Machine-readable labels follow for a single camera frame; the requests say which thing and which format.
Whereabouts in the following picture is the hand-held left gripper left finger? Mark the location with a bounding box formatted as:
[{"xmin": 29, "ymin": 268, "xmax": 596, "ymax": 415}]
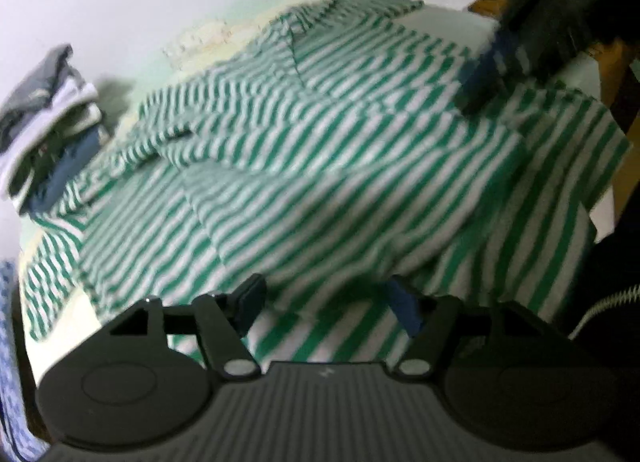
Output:
[{"xmin": 107, "ymin": 273, "xmax": 268, "ymax": 382}]

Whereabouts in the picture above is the green white striped garment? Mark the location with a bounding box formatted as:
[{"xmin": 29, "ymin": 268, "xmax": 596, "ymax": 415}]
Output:
[{"xmin": 20, "ymin": 0, "xmax": 633, "ymax": 368}]

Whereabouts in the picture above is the yellow green printed blanket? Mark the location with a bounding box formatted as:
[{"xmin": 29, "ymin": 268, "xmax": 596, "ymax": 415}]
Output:
[{"xmin": 20, "ymin": 0, "xmax": 606, "ymax": 383}]

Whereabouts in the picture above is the white cord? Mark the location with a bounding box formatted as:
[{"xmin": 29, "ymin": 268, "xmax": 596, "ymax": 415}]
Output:
[{"xmin": 570, "ymin": 284, "xmax": 640, "ymax": 340}]

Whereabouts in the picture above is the blue patterned cloth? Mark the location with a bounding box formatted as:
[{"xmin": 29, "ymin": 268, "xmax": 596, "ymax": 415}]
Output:
[{"xmin": 0, "ymin": 259, "xmax": 48, "ymax": 462}]

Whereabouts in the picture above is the person's dark clothing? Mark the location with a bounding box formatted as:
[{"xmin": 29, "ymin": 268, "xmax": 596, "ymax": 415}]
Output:
[{"xmin": 567, "ymin": 219, "xmax": 640, "ymax": 343}]

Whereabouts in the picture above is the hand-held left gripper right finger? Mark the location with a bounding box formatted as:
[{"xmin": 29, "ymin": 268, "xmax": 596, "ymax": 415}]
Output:
[{"xmin": 385, "ymin": 277, "xmax": 571, "ymax": 383}]

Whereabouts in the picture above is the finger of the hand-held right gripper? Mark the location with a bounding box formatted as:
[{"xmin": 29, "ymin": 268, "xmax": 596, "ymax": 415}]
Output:
[{"xmin": 452, "ymin": 27, "xmax": 531, "ymax": 119}]

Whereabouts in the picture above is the stack of folded clothes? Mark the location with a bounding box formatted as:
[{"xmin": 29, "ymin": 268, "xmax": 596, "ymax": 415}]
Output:
[{"xmin": 0, "ymin": 43, "xmax": 113, "ymax": 215}]

